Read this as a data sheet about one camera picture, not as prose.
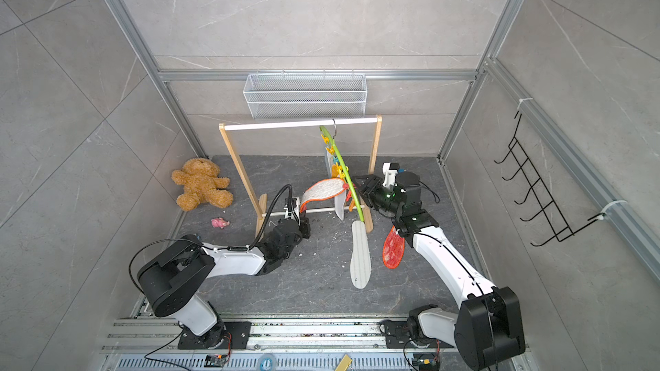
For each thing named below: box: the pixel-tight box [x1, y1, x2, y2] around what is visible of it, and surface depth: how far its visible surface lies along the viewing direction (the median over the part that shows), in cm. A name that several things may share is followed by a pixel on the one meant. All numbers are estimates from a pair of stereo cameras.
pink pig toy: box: [210, 216, 231, 231], surface depth 97 cm
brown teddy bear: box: [171, 158, 234, 212], surface depth 101 cm
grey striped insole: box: [350, 220, 372, 290], surface depth 90 cm
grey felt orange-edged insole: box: [299, 178, 346, 213], surface depth 83 cm
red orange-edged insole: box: [382, 225, 406, 270], surface depth 92 cm
